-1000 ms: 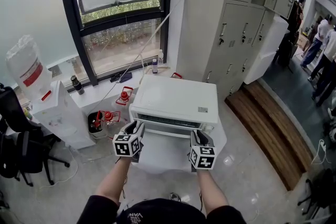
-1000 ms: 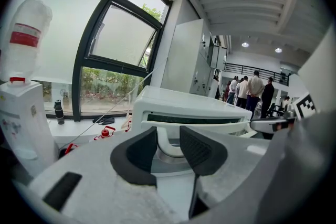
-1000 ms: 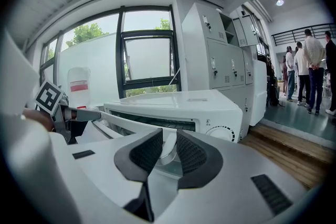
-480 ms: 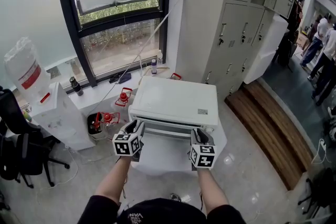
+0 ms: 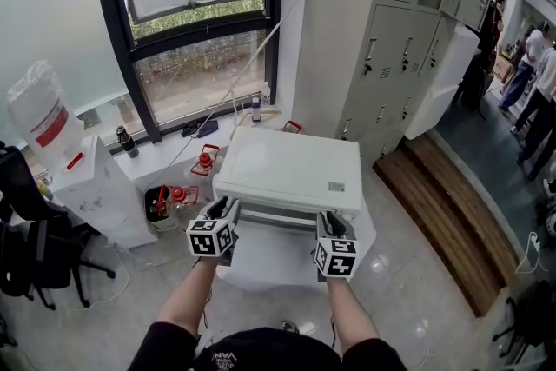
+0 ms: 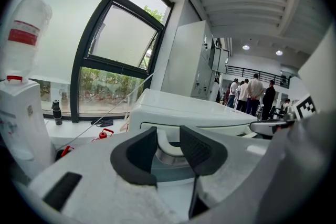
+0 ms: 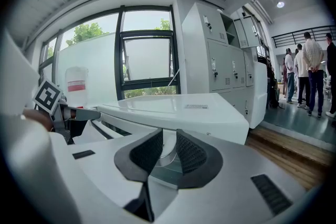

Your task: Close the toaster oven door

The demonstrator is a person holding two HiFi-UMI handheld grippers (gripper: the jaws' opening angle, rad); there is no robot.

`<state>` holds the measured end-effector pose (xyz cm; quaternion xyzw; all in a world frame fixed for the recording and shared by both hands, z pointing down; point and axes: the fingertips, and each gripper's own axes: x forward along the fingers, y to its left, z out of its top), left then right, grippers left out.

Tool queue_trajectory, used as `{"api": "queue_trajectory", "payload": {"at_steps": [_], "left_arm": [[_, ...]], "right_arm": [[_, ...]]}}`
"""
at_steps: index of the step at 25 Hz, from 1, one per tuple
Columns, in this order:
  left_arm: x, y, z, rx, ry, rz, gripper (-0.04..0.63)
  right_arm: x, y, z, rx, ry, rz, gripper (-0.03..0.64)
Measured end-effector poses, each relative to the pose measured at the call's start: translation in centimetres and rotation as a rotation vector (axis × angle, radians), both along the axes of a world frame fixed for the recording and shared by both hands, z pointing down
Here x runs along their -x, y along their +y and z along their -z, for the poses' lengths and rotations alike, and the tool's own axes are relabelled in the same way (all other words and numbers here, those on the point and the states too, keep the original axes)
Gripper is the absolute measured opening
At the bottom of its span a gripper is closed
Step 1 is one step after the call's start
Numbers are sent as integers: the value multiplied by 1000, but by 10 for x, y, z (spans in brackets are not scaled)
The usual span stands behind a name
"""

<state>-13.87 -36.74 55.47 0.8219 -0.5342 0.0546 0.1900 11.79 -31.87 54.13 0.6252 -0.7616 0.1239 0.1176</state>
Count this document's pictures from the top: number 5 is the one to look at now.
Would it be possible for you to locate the large clear water jug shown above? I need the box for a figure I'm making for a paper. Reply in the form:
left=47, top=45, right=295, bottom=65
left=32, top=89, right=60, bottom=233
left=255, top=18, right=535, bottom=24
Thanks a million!
left=5, top=59, right=87, bottom=176

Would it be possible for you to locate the wooden step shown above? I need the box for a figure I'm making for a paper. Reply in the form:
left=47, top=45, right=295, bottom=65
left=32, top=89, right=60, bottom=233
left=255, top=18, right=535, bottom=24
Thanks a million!
left=372, top=133, right=521, bottom=319

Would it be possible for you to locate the person's left forearm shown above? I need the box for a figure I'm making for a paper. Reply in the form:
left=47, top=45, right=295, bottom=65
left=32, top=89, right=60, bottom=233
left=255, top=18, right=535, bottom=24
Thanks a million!
left=156, top=257, right=219, bottom=338

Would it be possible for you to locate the grey metal locker cabinet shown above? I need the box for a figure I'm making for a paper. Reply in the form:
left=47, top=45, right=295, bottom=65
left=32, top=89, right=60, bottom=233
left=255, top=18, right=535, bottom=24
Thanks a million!
left=289, top=0, right=500, bottom=164

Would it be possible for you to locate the black office chair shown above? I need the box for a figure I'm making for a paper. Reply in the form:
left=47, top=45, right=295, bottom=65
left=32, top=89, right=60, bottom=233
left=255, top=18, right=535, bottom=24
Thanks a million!
left=0, top=142, right=117, bottom=312

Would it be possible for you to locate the white toaster oven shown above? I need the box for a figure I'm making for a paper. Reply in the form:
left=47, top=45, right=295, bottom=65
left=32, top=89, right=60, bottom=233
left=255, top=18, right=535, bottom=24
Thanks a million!
left=211, top=126, right=364, bottom=232

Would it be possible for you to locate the black thermos bottle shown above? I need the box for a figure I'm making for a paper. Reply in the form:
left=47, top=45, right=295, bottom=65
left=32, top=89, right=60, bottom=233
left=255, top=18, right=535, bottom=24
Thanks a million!
left=114, top=124, right=141, bottom=159

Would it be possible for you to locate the white floor cable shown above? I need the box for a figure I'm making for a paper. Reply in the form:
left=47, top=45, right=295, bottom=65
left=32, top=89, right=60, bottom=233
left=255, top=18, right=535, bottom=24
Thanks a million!
left=63, top=241, right=131, bottom=315

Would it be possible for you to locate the black waste bin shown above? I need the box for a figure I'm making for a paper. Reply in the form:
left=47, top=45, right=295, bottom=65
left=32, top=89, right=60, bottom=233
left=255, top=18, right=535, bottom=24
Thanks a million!
left=143, top=185, right=175, bottom=231

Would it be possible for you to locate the white plug adapter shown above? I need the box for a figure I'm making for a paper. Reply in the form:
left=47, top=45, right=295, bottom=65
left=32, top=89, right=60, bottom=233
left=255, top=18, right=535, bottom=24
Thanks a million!
left=280, top=319, right=317, bottom=336

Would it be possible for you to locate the white water dispenser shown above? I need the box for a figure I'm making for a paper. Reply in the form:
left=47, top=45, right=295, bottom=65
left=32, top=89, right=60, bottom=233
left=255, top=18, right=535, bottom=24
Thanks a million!
left=50, top=134, right=158, bottom=249

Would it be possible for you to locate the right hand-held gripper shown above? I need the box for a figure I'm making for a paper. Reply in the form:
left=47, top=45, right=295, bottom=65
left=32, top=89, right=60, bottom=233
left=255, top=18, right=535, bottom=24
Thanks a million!
left=312, top=211, right=361, bottom=282

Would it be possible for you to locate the person's right forearm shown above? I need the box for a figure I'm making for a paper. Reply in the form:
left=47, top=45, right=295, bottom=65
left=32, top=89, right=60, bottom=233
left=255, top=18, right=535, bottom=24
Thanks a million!
left=325, top=276, right=381, bottom=355

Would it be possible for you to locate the black window frame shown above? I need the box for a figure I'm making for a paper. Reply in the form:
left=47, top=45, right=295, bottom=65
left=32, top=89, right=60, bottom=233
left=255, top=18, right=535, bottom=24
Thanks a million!
left=89, top=0, right=288, bottom=145

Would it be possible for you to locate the white cabinet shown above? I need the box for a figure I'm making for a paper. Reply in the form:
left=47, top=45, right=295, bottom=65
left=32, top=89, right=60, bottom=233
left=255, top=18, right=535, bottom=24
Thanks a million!
left=403, top=23, right=482, bottom=141

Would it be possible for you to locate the white wire hanger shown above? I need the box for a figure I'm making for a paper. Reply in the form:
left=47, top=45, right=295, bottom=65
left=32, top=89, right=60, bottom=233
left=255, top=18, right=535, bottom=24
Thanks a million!
left=513, top=231, right=550, bottom=275

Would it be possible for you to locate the white cord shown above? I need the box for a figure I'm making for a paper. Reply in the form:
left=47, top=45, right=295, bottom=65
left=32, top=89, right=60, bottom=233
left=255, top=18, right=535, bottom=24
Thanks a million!
left=146, top=0, right=308, bottom=193

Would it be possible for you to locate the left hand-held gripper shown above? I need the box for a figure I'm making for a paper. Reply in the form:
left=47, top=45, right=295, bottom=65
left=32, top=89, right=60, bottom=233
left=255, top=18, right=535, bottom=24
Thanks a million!
left=185, top=195, right=242, bottom=268

